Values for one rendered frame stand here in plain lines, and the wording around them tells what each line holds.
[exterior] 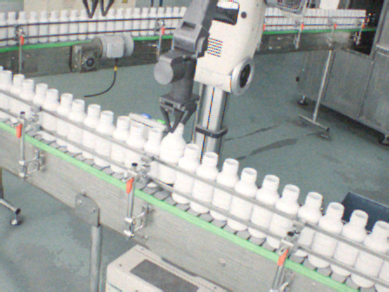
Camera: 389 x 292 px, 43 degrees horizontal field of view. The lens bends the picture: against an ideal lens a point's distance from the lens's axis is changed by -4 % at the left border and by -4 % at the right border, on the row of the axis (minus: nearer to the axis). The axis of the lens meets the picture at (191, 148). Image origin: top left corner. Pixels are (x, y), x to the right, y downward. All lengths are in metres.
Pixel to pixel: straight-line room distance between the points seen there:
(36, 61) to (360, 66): 3.22
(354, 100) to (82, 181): 3.85
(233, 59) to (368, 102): 3.26
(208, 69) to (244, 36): 0.20
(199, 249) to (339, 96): 3.96
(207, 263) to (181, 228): 0.12
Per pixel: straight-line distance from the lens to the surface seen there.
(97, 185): 1.55
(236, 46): 1.87
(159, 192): 1.45
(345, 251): 1.25
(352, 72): 5.09
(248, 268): 1.35
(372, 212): 1.81
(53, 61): 2.84
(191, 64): 1.29
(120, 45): 2.83
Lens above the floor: 1.74
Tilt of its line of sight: 25 degrees down
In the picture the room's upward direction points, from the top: 9 degrees clockwise
